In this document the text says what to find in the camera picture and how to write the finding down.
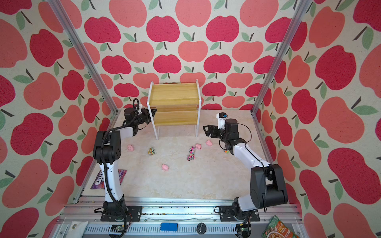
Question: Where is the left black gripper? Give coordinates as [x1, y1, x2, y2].
[133, 109, 157, 127]

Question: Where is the pink toy pig front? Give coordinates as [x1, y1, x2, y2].
[162, 164, 169, 171]

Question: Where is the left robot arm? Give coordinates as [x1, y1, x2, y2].
[93, 98, 157, 216]

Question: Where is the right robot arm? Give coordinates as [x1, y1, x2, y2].
[202, 113, 288, 221]

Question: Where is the pink toy car upper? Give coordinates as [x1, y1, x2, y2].
[189, 146, 195, 154]

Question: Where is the pink toy car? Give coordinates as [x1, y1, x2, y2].
[189, 146, 195, 154]
[187, 154, 195, 161]

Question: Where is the pink toy car lower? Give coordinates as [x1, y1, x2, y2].
[187, 154, 195, 161]

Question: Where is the purple snack bag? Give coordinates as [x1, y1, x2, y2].
[90, 169, 128, 190]

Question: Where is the round black knob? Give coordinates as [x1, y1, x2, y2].
[196, 223, 207, 235]

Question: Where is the green snack bag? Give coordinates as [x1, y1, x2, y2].
[262, 216, 299, 238]

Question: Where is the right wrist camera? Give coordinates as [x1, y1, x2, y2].
[218, 112, 228, 120]

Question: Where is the wooden two-tier shelf white frame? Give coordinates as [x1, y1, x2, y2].
[147, 80, 201, 139]

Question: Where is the left aluminium frame post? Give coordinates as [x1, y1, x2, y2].
[48, 1, 119, 116]

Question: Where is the aluminium frame post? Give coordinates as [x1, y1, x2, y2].
[251, 0, 313, 118]
[48, 1, 119, 116]

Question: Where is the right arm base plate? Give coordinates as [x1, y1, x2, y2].
[215, 205, 260, 223]

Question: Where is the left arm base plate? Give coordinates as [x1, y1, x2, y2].
[100, 204, 142, 223]

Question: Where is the blue block on rail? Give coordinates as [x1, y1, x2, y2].
[160, 223, 178, 232]

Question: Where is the right aluminium frame post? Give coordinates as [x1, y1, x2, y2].
[251, 0, 313, 118]

